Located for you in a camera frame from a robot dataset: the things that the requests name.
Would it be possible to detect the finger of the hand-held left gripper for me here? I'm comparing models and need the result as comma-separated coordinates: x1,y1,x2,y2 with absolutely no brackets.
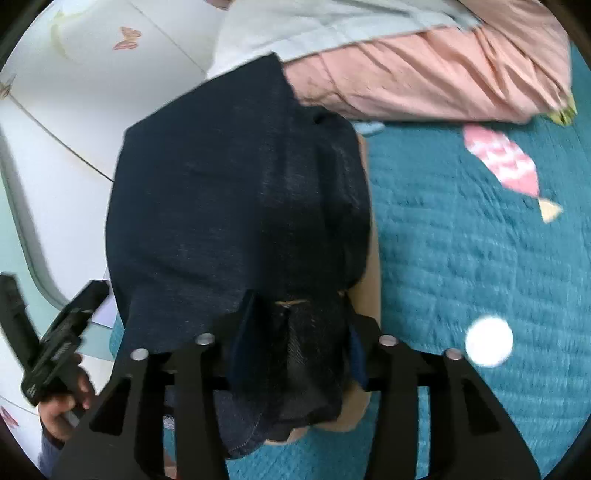
67,279,112,326
0,272,37,370

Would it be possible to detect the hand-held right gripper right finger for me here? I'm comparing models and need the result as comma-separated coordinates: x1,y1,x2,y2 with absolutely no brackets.
346,314,541,480

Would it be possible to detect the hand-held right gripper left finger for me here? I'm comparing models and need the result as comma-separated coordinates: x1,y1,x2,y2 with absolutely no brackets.
51,291,259,480

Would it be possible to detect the dark denim jacket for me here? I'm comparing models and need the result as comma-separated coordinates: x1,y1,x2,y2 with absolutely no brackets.
105,53,374,460

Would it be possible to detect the person's left forearm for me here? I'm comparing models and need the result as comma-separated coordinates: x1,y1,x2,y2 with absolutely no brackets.
36,429,65,478

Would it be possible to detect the person's left hand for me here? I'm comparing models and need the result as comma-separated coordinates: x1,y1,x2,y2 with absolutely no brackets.
39,353,95,441

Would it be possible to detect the teal quilted bed blanket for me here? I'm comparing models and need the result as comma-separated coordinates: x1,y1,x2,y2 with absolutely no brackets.
111,46,591,480

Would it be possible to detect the white butterfly wardrobe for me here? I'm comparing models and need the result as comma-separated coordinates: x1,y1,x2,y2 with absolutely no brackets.
0,0,222,416

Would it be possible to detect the white pillow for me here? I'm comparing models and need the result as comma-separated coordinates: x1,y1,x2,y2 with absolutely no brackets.
205,0,483,81

